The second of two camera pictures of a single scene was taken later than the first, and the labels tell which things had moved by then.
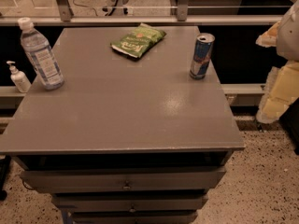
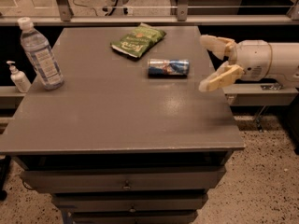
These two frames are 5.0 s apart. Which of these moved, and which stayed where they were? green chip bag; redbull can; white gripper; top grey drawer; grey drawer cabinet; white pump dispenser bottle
Moved: redbull can; white gripper
Stayed: top grey drawer; green chip bag; grey drawer cabinet; white pump dispenser bottle
